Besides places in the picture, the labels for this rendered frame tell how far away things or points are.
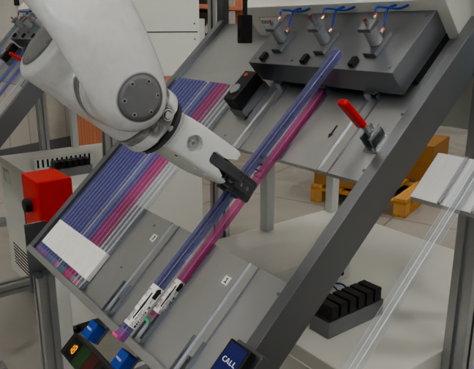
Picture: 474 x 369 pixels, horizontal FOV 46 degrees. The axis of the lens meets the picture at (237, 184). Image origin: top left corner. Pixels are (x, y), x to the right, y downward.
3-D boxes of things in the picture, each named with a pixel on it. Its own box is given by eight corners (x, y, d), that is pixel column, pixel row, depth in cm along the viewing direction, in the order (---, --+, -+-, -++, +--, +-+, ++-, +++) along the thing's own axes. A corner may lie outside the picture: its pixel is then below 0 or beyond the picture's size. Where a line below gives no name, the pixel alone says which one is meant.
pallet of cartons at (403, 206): (360, 170, 478) (363, 126, 467) (447, 182, 441) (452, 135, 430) (309, 201, 393) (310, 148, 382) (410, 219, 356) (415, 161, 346)
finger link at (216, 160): (244, 168, 66) (246, 178, 71) (188, 138, 67) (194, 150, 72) (239, 176, 66) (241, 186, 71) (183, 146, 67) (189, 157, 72)
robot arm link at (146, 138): (176, 83, 61) (194, 99, 63) (138, 77, 68) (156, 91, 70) (137, 148, 60) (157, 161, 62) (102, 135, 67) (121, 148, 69)
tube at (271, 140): (123, 343, 69) (118, 339, 69) (118, 338, 70) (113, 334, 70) (343, 55, 82) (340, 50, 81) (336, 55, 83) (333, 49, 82)
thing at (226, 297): (219, 414, 72) (205, 405, 70) (44, 255, 122) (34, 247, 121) (301, 293, 77) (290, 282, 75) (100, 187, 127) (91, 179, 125)
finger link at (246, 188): (238, 163, 70) (270, 187, 74) (224, 158, 73) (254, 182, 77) (226, 184, 70) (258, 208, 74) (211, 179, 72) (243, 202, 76)
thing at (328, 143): (375, 201, 83) (362, 181, 79) (156, 135, 133) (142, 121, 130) (481, 44, 91) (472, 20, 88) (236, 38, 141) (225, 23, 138)
